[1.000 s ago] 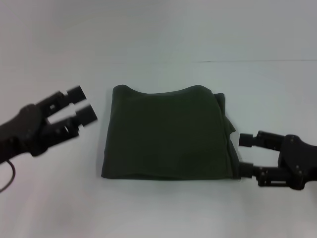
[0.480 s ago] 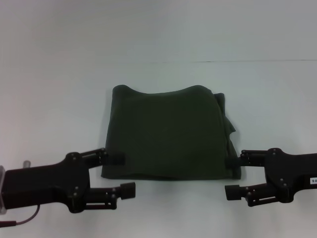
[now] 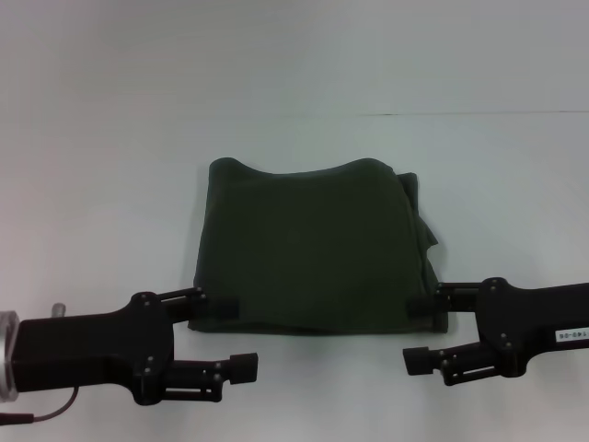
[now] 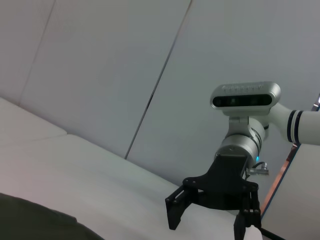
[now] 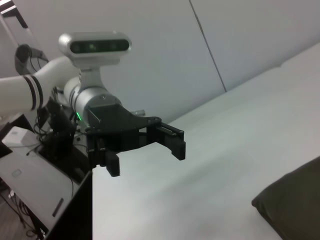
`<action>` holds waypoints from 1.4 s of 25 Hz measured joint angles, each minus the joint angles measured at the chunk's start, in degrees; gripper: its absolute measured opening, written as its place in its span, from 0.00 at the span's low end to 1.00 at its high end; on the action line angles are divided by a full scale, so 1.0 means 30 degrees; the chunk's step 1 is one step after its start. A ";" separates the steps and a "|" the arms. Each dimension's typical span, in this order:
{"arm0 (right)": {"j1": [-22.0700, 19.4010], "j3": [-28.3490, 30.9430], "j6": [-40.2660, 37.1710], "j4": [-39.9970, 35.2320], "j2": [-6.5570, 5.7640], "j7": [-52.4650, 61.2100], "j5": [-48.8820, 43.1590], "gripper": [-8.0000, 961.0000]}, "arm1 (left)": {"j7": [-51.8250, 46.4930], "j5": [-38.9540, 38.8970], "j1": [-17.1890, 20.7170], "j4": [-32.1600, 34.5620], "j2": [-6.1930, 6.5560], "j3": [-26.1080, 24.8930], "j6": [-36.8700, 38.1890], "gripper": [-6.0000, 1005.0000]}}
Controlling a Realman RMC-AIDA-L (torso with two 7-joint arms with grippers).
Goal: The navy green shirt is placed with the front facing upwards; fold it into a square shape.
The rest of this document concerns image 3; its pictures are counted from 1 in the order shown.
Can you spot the dark green FREE T-shirt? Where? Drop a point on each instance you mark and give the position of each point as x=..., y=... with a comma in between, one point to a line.
x=313, y=248

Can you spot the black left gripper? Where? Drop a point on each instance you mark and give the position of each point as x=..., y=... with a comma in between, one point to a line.
x=106, y=350

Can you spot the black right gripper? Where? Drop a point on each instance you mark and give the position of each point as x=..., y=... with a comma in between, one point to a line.
x=534, y=327

